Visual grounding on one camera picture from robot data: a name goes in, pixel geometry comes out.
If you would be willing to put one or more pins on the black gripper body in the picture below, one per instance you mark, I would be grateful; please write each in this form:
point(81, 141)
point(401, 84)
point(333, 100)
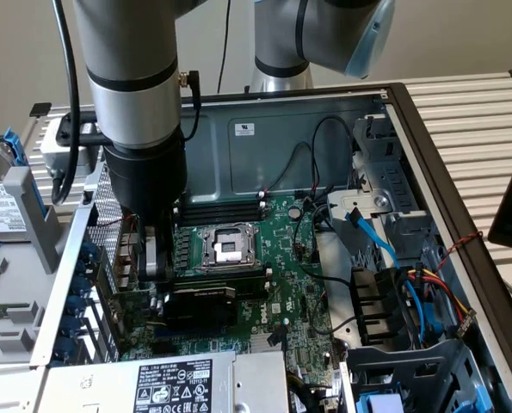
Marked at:
point(148, 180)

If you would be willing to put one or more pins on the graphics card with black heatsink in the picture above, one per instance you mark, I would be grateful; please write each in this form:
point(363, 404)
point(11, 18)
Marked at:
point(199, 310)

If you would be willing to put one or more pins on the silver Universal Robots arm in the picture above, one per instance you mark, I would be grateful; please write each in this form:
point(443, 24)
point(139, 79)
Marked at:
point(126, 43)

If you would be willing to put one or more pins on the metal CPU socket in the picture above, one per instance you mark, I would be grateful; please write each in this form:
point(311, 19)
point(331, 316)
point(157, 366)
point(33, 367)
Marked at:
point(229, 247)

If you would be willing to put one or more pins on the black RAM slot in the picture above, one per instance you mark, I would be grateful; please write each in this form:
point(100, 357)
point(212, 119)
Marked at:
point(221, 201)
point(221, 207)
point(221, 212)
point(221, 218)

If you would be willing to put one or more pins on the short black expansion slot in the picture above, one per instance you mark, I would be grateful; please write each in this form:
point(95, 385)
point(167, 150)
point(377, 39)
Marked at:
point(162, 348)

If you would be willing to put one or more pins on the white case sticker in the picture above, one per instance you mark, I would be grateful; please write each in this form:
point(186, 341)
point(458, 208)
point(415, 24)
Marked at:
point(244, 129)

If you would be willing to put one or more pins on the green Dell motherboard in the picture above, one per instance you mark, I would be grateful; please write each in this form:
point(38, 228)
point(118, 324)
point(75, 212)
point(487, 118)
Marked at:
point(281, 258)

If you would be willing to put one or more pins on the grey plastic parts rack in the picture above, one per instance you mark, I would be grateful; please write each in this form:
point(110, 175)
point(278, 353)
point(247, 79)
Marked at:
point(23, 193)

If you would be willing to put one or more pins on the silver power supply with label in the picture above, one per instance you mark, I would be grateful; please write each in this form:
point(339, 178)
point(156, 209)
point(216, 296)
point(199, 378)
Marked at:
point(174, 383)

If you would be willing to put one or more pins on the silver coin battery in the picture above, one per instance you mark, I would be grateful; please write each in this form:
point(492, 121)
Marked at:
point(294, 212)

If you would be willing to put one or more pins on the silver chipset heat sink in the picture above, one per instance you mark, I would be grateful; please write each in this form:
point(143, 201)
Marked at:
point(264, 343)

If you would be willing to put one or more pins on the open metal PC case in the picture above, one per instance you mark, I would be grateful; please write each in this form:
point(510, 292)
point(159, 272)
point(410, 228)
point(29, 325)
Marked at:
point(281, 150)

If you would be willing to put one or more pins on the spare green RAM stick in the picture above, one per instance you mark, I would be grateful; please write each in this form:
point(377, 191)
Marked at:
point(1, 310)

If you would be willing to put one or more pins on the black plastic fan shroud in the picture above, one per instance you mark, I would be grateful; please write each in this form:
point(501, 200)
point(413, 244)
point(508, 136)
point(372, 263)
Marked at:
point(374, 305)

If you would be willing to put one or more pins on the silver metal disk bay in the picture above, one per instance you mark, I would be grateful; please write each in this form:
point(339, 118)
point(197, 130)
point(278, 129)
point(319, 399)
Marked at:
point(389, 185)

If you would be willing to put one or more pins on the blue grey drive cage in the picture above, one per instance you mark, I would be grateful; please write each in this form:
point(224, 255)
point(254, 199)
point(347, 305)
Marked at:
point(410, 374)

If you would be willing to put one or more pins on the dark screen edge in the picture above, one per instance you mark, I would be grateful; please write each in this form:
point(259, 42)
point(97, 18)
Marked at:
point(511, 206)

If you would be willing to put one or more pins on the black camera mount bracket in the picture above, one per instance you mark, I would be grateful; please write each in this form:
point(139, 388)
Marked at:
point(90, 139)

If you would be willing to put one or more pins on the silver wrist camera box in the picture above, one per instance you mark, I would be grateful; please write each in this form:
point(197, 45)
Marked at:
point(51, 150)

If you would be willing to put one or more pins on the blue disk bracket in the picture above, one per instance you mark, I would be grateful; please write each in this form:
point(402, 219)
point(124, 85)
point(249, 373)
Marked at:
point(12, 144)

